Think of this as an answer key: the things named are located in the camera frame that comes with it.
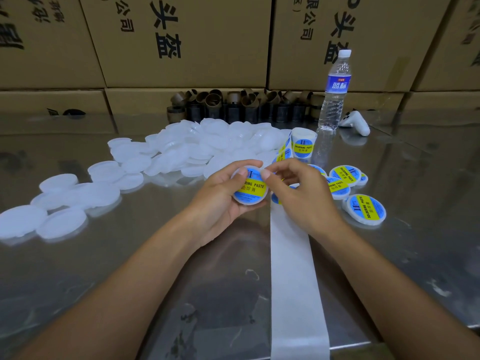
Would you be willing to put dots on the row of dark cardboard tubes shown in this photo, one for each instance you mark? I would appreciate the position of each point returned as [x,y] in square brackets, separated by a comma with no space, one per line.
[225,107]

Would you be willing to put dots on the stack of brown cardboard boxes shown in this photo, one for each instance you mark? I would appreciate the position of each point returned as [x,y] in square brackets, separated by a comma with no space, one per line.
[191,41]

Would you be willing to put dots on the sticker roll with backing strip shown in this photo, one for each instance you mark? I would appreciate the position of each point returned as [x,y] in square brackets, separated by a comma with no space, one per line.
[298,311]

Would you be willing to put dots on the person's left forearm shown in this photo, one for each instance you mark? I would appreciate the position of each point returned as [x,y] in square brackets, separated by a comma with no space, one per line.
[109,307]

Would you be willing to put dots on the clear plastic water bottle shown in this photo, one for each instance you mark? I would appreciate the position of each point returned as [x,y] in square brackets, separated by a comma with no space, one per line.
[334,92]

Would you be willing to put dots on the person's left hand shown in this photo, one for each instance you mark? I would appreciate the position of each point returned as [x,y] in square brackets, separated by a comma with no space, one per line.
[210,210]

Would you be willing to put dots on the white handheld controller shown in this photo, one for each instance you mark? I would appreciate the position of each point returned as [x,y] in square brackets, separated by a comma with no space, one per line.
[355,123]

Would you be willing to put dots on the person's right forearm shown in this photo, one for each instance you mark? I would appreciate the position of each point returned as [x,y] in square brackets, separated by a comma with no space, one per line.
[409,303]

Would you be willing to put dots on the pile of white plastic lids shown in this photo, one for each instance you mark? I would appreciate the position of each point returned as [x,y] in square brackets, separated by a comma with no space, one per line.
[184,142]

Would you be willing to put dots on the person's right hand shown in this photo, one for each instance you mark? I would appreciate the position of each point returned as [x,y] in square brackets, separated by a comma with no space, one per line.
[311,198]

